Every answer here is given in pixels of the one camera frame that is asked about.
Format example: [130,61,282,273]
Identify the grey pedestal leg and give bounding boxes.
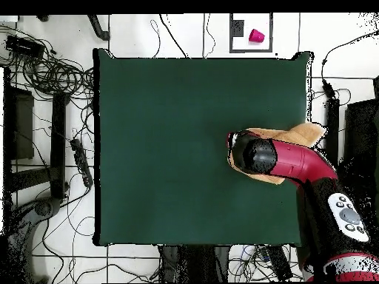
[5,196,63,283]

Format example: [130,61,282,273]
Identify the dark green table cloth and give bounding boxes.
[93,49,313,248]

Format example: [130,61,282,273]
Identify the black inline cable adapter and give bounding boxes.
[321,78,337,100]

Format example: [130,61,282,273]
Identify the black upright bar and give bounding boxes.
[325,97,341,163]

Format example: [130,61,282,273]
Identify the pink plastic cup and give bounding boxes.
[247,28,266,44]

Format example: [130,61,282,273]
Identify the black cable tangle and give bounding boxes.
[0,23,95,101]
[227,245,297,282]

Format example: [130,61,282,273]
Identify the large black box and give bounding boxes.
[344,98,379,166]

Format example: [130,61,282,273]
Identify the black power supply box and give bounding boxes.
[5,35,45,60]

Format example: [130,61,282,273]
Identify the black angled leg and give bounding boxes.
[87,14,110,41]

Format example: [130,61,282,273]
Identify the black robot pedestal stand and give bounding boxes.
[158,244,232,283]

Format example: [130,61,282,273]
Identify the orange terry towel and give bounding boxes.
[227,122,326,186]

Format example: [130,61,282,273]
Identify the black frame stand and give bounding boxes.
[2,67,70,202]

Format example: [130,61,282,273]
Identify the long black power strip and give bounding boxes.
[70,138,94,189]

